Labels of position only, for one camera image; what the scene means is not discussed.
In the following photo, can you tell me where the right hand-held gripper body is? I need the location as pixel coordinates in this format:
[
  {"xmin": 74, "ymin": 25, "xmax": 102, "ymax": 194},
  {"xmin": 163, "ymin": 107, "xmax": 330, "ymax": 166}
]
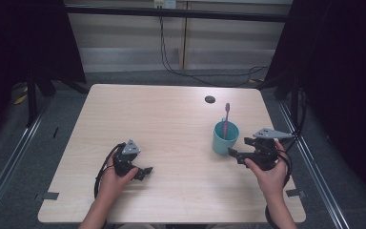
[{"xmin": 243, "ymin": 127, "xmax": 295, "ymax": 172}]

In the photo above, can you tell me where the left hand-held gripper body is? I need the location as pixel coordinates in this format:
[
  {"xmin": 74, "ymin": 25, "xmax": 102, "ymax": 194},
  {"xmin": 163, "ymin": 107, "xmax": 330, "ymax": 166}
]
[{"xmin": 112, "ymin": 138, "xmax": 142, "ymax": 177}]

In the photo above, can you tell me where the light blue cup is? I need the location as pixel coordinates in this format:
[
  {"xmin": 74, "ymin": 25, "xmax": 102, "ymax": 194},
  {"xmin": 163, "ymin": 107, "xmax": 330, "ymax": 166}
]
[{"xmin": 212, "ymin": 119, "xmax": 240, "ymax": 156}]

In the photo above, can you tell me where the pink toothbrush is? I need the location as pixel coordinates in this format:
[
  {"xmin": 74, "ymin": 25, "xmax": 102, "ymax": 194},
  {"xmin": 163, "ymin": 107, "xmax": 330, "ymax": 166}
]
[{"xmin": 222, "ymin": 102, "xmax": 232, "ymax": 141}]

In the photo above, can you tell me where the person's left hand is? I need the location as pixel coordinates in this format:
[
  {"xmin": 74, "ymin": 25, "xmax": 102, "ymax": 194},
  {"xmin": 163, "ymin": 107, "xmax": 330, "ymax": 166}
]
[{"xmin": 98, "ymin": 156, "xmax": 139, "ymax": 201}]

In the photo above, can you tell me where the person's right hand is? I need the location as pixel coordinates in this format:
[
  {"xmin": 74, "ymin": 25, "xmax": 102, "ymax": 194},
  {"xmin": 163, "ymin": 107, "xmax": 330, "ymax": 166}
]
[{"xmin": 243, "ymin": 140, "xmax": 290, "ymax": 200}]

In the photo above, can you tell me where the grey tape strip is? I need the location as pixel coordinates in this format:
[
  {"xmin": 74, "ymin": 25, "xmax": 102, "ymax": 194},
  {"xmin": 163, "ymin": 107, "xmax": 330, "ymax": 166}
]
[
  {"xmin": 285, "ymin": 188, "xmax": 307, "ymax": 198},
  {"xmin": 42, "ymin": 191, "xmax": 60, "ymax": 201}
]

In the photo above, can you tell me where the dark curtain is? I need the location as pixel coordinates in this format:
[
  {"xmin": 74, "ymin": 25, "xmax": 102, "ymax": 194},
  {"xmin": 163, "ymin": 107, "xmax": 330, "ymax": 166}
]
[
  {"xmin": 264, "ymin": 0, "xmax": 366, "ymax": 199},
  {"xmin": 0, "ymin": 0, "xmax": 88, "ymax": 152}
]

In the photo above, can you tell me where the black metal stand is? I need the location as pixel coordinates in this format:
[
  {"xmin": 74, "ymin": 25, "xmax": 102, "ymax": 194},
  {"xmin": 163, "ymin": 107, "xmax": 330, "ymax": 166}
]
[{"xmin": 26, "ymin": 68, "xmax": 57, "ymax": 128}]

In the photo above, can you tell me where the yellow floor marker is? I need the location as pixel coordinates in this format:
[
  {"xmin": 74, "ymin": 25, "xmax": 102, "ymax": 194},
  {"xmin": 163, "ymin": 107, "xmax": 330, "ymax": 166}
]
[{"xmin": 13, "ymin": 94, "xmax": 29, "ymax": 106}]

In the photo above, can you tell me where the black horizontal bar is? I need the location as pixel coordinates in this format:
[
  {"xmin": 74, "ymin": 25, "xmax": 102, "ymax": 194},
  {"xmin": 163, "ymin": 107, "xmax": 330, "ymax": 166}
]
[{"xmin": 64, "ymin": 5, "xmax": 295, "ymax": 24}]

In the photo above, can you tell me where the right hand-held gripper black cable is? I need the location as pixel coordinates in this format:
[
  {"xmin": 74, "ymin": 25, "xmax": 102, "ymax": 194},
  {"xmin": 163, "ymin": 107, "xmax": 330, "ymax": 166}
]
[{"xmin": 264, "ymin": 148, "xmax": 294, "ymax": 229}]

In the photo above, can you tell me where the hand-held gripper black cable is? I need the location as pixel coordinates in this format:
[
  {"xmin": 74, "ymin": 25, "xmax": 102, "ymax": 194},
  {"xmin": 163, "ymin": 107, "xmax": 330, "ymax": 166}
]
[
  {"xmin": 264, "ymin": 148, "xmax": 294, "ymax": 229},
  {"xmin": 93, "ymin": 142, "xmax": 127, "ymax": 200}
]

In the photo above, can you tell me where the left hand-held gripper black cable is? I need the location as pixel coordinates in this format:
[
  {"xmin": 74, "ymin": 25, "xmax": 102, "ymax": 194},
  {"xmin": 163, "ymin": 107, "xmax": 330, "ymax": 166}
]
[{"xmin": 93, "ymin": 142, "xmax": 127, "ymax": 200}]

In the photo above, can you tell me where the black stand with cables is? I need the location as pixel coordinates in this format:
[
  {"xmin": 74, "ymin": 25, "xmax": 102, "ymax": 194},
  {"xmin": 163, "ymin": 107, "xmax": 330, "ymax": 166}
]
[{"xmin": 278, "ymin": 75, "xmax": 310, "ymax": 155}]

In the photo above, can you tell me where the metal floor rail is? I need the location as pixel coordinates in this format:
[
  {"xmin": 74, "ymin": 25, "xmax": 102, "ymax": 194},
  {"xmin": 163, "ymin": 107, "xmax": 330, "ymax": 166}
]
[
  {"xmin": 0, "ymin": 94, "xmax": 52, "ymax": 221},
  {"xmin": 277, "ymin": 100, "xmax": 351, "ymax": 229}
]

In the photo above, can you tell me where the black floor cable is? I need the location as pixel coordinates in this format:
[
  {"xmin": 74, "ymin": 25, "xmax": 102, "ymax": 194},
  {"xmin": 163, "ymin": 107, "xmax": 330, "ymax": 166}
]
[{"xmin": 158, "ymin": 15, "xmax": 270, "ymax": 88}]

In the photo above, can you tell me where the wooden wall post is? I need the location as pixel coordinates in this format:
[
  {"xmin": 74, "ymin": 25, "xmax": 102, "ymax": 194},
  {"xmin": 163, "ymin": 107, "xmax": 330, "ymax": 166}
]
[{"xmin": 178, "ymin": 1, "xmax": 189, "ymax": 71}]

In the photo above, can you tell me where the white wall socket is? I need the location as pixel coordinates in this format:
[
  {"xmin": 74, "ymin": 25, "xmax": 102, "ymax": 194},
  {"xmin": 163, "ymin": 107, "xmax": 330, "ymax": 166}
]
[{"xmin": 153, "ymin": 0, "xmax": 177, "ymax": 10}]

